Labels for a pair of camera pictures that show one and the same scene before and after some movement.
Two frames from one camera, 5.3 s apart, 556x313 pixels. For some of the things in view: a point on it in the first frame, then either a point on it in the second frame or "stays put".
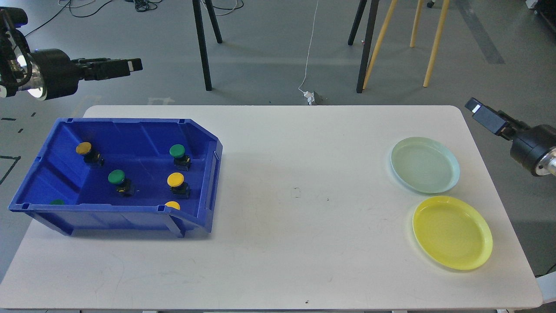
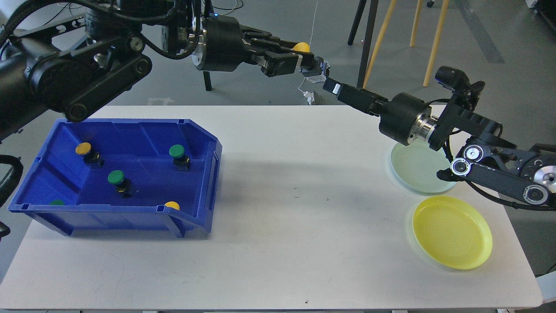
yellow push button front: (173, 204) stays put
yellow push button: (90, 156) stays put
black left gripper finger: (95, 68) to (276, 63)
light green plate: (425, 164) stays put
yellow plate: (453, 232) stays put
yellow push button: (180, 189) to (313, 68)
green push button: (182, 161) stays put
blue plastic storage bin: (116, 174) stays put
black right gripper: (527, 142) to (406, 119)
